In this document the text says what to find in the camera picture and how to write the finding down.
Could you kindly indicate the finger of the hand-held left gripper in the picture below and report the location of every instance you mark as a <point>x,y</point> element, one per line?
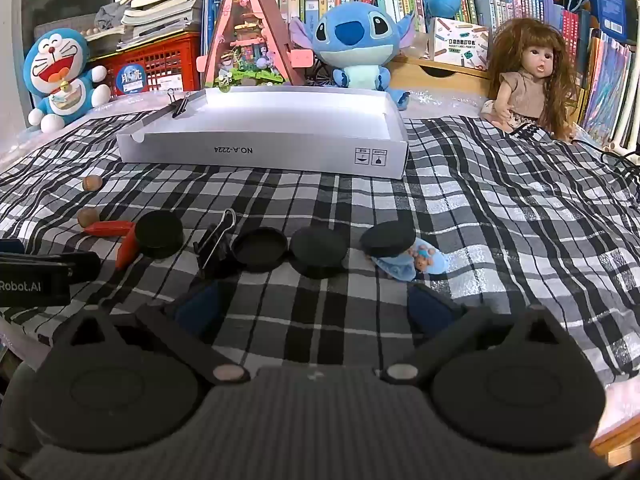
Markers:
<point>75,266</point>

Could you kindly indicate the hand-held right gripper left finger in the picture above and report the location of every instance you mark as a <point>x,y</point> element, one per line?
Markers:
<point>197,307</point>

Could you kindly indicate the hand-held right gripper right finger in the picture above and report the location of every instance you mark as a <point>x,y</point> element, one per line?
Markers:
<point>430,310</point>

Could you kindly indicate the brown hazelnut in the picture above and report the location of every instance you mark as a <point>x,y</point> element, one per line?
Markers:
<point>88,218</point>
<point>92,183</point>

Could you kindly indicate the red toy chili pepper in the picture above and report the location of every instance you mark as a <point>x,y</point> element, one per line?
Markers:
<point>126,250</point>
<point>110,228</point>

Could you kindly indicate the small blue toy figure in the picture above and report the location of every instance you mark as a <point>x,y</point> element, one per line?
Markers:
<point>422,259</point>

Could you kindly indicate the black binder clip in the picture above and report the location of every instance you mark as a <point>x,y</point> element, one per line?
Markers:
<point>212,250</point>
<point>180,105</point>

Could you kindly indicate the black round cap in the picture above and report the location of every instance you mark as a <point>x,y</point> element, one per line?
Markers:
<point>259,251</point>
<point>319,252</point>
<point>159,234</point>
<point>387,240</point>

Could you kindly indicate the white cardboard box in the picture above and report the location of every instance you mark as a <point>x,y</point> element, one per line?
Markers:
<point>260,147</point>

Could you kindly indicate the blue cat plush toy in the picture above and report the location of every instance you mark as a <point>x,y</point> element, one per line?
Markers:
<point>60,75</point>

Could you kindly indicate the red plastic crate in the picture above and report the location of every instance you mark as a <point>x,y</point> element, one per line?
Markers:
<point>165,62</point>

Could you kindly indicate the wooden drawer box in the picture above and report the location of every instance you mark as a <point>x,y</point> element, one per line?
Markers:
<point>450,77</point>

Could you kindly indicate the grey cloth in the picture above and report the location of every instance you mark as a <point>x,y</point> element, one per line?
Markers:
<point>111,16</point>

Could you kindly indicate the long-haired baby doll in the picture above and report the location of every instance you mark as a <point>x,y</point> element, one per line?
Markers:
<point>530,75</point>

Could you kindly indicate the triangular miniature house model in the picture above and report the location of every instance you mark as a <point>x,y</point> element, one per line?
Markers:
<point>250,45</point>

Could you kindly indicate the white pencil-print box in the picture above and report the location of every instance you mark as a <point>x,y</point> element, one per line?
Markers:
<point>459,42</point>

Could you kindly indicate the stack of loose books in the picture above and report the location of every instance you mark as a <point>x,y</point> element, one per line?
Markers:
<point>160,5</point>

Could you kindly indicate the blue alien plush toy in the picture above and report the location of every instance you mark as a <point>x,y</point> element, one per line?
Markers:
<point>357,40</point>

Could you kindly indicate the row of thin colourful books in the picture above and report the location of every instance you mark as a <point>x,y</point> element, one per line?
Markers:
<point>607,90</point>

